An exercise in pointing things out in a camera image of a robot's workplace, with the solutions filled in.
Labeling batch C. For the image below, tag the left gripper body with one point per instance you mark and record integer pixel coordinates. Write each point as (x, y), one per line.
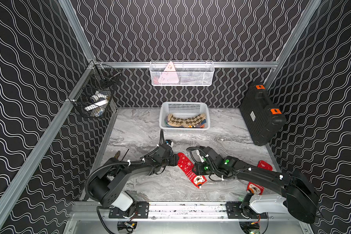
(173, 159)

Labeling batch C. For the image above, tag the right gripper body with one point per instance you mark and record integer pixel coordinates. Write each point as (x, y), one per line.
(202, 169)

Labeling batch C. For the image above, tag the red christmas sock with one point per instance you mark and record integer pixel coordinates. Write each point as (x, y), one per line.
(186, 166)
(255, 188)

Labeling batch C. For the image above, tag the cream purple striped sock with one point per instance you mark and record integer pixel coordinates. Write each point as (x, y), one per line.
(200, 125)

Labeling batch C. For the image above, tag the white plastic basket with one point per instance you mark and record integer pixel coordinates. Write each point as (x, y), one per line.
(183, 110)

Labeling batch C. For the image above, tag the beige argyle sock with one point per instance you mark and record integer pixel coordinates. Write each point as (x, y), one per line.
(173, 121)

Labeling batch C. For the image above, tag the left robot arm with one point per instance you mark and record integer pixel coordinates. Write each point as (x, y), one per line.
(105, 185)

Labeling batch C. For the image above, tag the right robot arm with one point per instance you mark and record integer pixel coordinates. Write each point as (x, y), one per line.
(296, 195)

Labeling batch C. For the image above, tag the black tool case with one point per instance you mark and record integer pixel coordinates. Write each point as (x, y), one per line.
(262, 118)

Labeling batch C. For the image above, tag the pink triangular item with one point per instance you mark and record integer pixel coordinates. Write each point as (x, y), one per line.
(169, 75)

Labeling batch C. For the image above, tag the white items in black basket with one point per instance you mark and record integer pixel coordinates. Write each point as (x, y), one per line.
(99, 101)

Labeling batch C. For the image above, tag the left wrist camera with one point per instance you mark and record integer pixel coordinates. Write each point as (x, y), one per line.
(169, 142)

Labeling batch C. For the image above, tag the yellow handled pliers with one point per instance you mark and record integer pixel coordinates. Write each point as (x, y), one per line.
(117, 154)

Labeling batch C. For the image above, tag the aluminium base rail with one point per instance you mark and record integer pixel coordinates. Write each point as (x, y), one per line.
(181, 211)

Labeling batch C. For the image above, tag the white wire wall basket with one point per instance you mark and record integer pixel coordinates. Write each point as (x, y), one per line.
(190, 73)

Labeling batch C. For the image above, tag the black wire wall basket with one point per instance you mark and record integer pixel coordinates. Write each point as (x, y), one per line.
(102, 78)

